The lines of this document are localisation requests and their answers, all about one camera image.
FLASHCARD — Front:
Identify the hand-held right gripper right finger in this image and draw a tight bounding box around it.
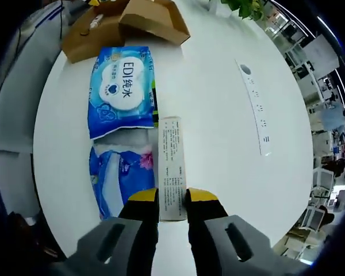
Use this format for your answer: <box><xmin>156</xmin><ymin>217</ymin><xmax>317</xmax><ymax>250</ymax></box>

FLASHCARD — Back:
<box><xmin>185</xmin><ymin>187</ymin><xmax>273</xmax><ymax>276</ymax></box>

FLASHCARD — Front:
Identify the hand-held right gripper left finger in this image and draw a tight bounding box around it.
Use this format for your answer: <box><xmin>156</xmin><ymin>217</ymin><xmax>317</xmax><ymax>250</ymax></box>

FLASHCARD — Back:
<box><xmin>76</xmin><ymin>188</ymin><xmax>160</xmax><ymax>276</ymax></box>

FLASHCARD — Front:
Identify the dark blue soft pack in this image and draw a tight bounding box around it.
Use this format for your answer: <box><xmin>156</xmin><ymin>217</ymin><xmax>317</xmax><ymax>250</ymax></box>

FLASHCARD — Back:
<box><xmin>89</xmin><ymin>143</ymin><xmax>156</xmax><ymax>221</ymax></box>

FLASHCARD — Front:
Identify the brown cardboard shoe box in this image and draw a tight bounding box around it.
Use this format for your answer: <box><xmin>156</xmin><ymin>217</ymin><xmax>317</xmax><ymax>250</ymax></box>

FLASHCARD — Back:
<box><xmin>61</xmin><ymin>0</ymin><xmax>191</xmax><ymax>64</ymax></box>

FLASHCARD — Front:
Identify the light blue wet wipes pack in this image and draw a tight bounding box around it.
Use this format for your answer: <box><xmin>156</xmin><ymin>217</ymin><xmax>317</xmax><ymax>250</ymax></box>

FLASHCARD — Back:
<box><xmin>87</xmin><ymin>45</ymin><xmax>158</xmax><ymax>141</ymax></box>

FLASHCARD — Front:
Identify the white tube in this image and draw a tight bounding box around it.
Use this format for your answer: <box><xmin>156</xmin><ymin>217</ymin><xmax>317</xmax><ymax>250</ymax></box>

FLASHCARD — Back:
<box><xmin>89</xmin><ymin>13</ymin><xmax>105</xmax><ymax>30</ymax></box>

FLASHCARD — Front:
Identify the green plant in white pot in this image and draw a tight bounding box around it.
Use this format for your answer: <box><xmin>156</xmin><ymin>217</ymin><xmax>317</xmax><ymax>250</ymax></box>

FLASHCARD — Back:
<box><xmin>219</xmin><ymin>0</ymin><xmax>270</xmax><ymax>22</ymax></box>

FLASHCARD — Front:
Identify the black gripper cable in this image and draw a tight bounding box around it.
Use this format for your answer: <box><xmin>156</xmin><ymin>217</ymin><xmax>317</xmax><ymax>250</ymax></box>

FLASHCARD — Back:
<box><xmin>15</xmin><ymin>0</ymin><xmax>64</xmax><ymax>56</ymax></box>

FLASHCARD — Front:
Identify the white table cable cover strip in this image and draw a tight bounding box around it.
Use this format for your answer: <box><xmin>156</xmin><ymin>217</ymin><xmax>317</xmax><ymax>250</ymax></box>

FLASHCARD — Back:
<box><xmin>234</xmin><ymin>59</ymin><xmax>273</xmax><ymax>156</ymax></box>

